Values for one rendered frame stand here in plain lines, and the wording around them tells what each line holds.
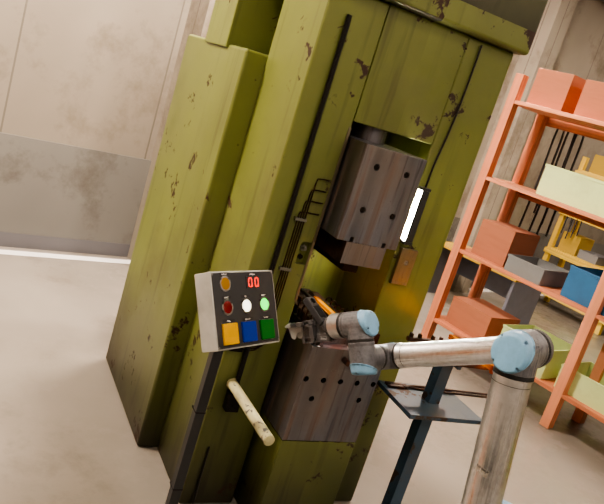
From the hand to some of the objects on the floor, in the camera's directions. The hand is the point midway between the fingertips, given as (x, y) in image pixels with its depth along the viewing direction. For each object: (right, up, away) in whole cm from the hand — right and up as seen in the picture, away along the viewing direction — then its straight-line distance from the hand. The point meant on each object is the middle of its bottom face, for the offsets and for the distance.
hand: (288, 324), depth 257 cm
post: (-53, -91, +29) cm, 109 cm away
